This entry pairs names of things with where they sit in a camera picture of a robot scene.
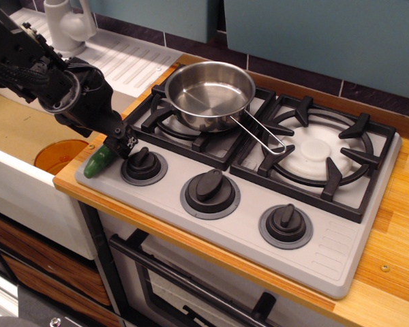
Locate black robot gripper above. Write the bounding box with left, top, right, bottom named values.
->
left=55, top=57, right=138, bottom=159

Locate green toy pickle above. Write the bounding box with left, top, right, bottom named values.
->
left=83, top=145, right=117, bottom=178

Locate stainless steel pan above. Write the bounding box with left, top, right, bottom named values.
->
left=164, top=61, right=287, bottom=156

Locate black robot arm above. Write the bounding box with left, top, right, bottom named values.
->
left=0, top=8, right=138, bottom=159

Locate black left stove knob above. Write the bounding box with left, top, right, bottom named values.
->
left=121, top=147, right=168, bottom=187

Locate black stove knob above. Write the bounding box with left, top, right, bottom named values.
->
left=180, top=169, right=241, bottom=220
left=121, top=147, right=168, bottom=187
left=258, top=204, right=314, bottom=250

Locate black middle stove knob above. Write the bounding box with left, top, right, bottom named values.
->
left=180, top=169, right=241, bottom=220

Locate black right stove knob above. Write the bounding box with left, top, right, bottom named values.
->
left=258, top=204, right=314, bottom=250

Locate grey toy stove top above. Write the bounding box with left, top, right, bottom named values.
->
left=74, top=63, right=403, bottom=300

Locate black left burner grate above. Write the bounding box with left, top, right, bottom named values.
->
left=126, top=78, right=274, bottom=170

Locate black burner grate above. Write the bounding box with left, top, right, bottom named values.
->
left=126, top=78, right=274, bottom=170
left=230, top=95, right=401, bottom=223

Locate orange plastic bowl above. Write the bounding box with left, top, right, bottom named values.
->
left=33, top=140, right=89, bottom=175

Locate white toy sink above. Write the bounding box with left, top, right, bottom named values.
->
left=0, top=30, right=180, bottom=260

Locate grey toy faucet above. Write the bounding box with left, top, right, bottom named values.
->
left=44, top=0, right=97, bottom=57

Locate toy oven door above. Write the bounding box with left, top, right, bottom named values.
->
left=100, top=213, right=338, bottom=326

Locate wooden drawer front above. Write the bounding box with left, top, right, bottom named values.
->
left=0, top=214, right=119, bottom=326

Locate black right burner grate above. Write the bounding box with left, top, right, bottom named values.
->
left=230, top=95, right=401, bottom=223

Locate black oven door handle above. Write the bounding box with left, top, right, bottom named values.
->
left=108, top=230, right=276, bottom=326

